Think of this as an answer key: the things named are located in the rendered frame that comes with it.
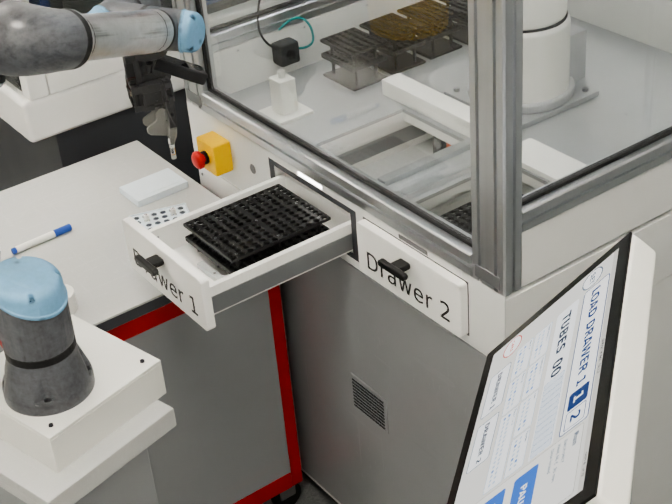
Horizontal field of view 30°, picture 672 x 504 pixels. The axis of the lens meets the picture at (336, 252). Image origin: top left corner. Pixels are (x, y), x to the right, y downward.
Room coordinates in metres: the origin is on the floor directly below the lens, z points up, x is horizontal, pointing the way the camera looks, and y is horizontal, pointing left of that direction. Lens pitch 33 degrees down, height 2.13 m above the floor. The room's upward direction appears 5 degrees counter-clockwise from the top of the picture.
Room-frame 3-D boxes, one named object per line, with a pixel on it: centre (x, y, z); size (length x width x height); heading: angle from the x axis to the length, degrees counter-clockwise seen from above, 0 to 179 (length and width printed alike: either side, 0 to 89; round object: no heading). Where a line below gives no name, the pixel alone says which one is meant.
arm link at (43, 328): (1.67, 0.50, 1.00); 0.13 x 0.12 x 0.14; 63
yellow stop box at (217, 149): (2.38, 0.24, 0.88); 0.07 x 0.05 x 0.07; 34
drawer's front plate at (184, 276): (1.94, 0.31, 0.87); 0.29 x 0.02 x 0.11; 34
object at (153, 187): (2.45, 0.39, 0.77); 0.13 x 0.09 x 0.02; 124
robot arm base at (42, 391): (1.67, 0.50, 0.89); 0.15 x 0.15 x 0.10
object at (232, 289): (2.05, 0.14, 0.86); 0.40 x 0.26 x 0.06; 124
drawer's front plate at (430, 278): (1.85, -0.13, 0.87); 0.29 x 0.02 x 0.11; 34
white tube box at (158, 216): (2.26, 0.36, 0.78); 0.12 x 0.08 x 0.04; 106
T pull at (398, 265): (1.84, -0.11, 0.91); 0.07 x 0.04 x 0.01; 34
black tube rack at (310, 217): (2.05, 0.15, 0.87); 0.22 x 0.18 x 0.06; 124
